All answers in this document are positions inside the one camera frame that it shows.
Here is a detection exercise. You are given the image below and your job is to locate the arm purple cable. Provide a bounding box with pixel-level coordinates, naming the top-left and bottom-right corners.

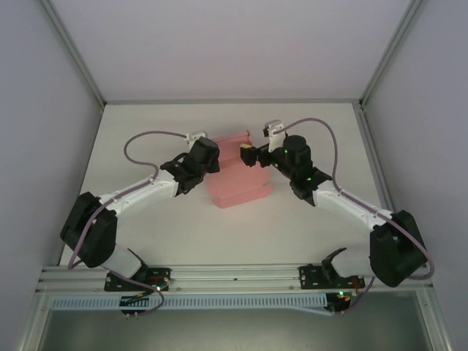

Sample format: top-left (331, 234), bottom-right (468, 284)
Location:
top-left (67, 129), bottom-right (191, 317)
top-left (279, 117), bottom-right (436, 317)

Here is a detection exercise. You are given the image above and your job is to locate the white slotted cable duct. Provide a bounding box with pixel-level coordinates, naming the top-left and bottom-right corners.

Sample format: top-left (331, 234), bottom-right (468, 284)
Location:
top-left (49, 292), bottom-right (334, 317)

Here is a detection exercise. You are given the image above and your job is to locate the black electronics board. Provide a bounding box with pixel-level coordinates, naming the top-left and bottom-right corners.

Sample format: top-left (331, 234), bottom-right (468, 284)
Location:
top-left (119, 294), bottom-right (151, 317)
top-left (327, 290), bottom-right (354, 316)

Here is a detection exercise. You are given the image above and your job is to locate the left black electronics board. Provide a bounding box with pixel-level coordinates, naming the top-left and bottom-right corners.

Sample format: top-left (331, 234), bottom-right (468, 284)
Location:
top-left (119, 294), bottom-right (151, 317)

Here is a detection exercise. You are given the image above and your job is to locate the aluminium mounting rail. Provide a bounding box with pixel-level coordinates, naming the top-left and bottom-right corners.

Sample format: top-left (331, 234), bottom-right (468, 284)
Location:
top-left (36, 260), bottom-right (434, 293)

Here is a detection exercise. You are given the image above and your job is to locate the pink cloth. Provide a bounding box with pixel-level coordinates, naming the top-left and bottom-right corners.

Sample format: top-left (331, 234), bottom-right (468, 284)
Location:
top-left (205, 129), bottom-right (274, 210)

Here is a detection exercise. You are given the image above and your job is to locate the aluminium frame post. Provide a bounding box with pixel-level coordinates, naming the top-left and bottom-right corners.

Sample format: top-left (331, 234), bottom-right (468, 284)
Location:
top-left (45, 0), bottom-right (106, 109)
top-left (360, 0), bottom-right (427, 109)

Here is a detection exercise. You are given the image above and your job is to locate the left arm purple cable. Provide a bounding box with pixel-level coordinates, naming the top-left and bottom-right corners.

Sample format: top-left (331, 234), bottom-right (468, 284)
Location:
top-left (67, 129), bottom-right (191, 317)

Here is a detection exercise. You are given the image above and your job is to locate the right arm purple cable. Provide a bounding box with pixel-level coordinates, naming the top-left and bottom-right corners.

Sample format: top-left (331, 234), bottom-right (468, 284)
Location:
top-left (279, 117), bottom-right (436, 317)

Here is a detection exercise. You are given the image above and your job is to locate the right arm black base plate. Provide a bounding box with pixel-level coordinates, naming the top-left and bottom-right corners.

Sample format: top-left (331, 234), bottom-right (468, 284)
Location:
top-left (298, 265), bottom-right (366, 290)

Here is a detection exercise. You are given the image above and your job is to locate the right black electronics board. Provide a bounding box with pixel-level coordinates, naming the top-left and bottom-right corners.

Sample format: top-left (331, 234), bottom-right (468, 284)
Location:
top-left (327, 290), bottom-right (354, 316)

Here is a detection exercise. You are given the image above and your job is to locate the aluminium side rail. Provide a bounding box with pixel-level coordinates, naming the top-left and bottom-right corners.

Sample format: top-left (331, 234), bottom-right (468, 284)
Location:
top-left (355, 103), bottom-right (413, 261)

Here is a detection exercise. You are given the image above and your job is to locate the aluminium frame crossbar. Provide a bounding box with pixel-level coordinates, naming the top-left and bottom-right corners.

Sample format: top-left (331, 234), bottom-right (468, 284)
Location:
top-left (103, 98), bottom-right (363, 106)

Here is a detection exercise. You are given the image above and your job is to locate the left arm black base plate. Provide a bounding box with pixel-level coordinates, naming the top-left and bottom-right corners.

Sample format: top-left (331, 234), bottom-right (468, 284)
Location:
top-left (105, 268), bottom-right (173, 293)

